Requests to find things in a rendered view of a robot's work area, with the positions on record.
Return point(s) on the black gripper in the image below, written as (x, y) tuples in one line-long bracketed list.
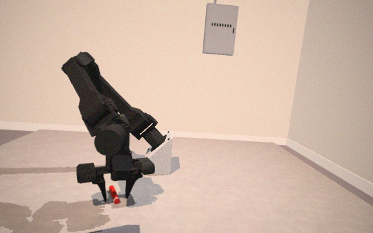
[(88, 173)]

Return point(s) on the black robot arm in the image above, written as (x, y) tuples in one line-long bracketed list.
[(99, 106)]

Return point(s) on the red peg with white band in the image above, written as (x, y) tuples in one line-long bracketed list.
[(114, 195)]

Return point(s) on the grey flat panel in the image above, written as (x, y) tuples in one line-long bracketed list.
[(121, 229)]

